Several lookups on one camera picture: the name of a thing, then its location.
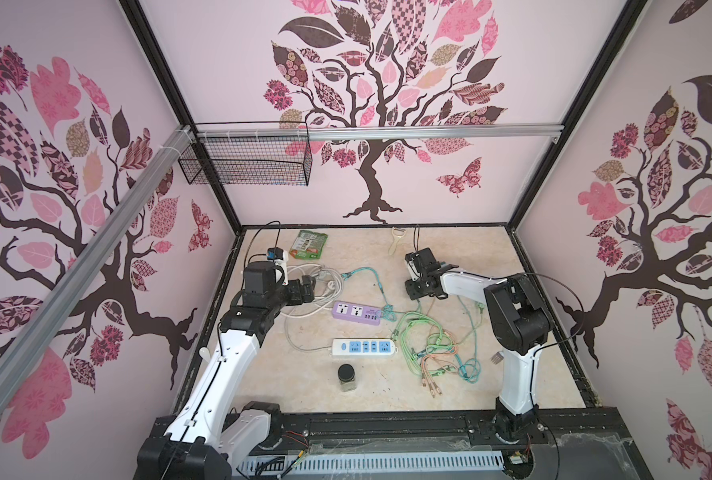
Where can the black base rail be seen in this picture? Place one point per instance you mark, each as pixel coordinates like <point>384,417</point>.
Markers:
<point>478,427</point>

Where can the aluminium rail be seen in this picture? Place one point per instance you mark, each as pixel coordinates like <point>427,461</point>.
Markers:
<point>380,132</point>
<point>17,362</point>

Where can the rear aluminium rail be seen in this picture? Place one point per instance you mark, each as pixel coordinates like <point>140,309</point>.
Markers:
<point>380,132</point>

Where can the purple power strip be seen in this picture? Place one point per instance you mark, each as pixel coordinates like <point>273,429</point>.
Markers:
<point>357,313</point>

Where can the white blue power strip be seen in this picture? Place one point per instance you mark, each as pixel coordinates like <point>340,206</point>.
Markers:
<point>373,347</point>

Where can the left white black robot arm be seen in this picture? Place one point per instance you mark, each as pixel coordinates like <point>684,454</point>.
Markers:
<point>197,444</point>

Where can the beige vegetable peeler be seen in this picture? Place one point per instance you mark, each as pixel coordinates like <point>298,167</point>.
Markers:
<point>398,235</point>

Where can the black lid glass jar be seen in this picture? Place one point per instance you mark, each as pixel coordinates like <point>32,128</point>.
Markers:
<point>346,377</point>

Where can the left aluminium rail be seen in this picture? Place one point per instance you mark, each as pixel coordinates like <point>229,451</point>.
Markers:
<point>17,362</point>

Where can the black wire basket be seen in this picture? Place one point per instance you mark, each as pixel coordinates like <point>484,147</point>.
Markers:
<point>265,153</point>

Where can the green snack packet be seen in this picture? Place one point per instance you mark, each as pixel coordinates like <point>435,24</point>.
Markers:
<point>308,245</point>

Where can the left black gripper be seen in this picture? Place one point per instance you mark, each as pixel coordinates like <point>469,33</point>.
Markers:
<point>297,297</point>

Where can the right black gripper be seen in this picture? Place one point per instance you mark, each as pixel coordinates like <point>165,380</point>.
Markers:
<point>410,289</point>

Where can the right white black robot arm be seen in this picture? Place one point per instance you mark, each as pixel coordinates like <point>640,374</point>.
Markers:
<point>519,323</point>

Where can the white slotted cable duct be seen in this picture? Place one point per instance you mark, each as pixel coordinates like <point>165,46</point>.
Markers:
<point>281,467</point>

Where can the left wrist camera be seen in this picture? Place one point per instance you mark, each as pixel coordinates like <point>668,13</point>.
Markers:
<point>279,258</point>

